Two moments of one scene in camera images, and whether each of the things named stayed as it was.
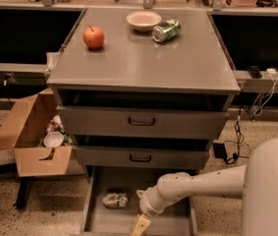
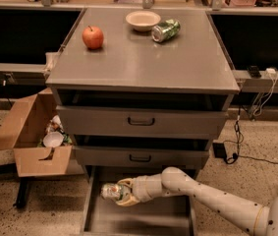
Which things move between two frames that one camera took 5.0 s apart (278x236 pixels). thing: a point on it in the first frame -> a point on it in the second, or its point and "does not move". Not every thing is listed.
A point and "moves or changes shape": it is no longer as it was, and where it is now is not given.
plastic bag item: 113,200 moves or changes shape
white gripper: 146,205 -> 140,189
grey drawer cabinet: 141,92 does not move
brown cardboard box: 24,128 does not move
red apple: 93,38 does not move
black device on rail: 254,72 does not move
